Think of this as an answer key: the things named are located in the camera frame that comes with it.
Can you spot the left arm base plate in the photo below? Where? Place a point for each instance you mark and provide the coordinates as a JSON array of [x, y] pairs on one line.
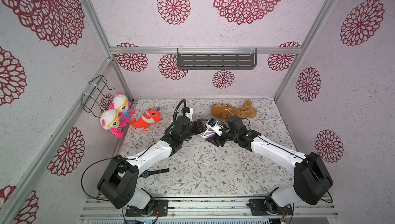
[[157, 207]]

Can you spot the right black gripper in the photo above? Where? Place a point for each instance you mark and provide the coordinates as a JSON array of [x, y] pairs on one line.
[[222, 132]]

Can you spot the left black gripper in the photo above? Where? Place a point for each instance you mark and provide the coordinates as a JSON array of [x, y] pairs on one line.
[[199, 126]]

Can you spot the lower white pink doll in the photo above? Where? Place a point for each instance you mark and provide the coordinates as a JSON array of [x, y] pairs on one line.
[[111, 120]]

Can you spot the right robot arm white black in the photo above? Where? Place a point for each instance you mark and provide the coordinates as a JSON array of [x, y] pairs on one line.
[[311, 178]]

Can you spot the white pink doll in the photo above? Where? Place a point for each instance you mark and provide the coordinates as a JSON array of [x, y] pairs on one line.
[[111, 120], [122, 105]]

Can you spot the orange clownfish plush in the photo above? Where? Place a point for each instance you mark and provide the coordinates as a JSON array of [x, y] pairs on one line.
[[151, 116]]

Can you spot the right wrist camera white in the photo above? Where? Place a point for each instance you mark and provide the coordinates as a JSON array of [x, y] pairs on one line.
[[213, 124]]

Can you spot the black wrist watch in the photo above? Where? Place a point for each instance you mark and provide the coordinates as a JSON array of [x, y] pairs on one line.
[[148, 173]]

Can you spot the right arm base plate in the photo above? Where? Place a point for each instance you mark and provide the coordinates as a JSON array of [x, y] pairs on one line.
[[261, 207]]

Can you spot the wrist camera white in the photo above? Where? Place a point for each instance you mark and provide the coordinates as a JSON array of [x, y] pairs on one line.
[[213, 124], [188, 112]]

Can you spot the black wire basket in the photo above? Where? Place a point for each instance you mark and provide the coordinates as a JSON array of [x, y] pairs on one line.
[[97, 101]]

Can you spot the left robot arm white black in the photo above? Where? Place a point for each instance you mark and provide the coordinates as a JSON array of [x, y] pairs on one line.
[[118, 183]]

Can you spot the upper white pink doll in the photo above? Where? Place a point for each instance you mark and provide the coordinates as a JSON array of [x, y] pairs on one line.
[[122, 105]]

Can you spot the dark grey wall shelf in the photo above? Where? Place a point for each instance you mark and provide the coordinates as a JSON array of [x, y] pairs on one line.
[[217, 61]]

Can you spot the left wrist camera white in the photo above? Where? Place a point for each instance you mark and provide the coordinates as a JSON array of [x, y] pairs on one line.
[[188, 112]]

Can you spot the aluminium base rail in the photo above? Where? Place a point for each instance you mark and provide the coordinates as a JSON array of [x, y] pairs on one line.
[[213, 209]]

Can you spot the brown plush toy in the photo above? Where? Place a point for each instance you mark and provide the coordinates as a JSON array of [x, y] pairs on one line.
[[224, 111]]

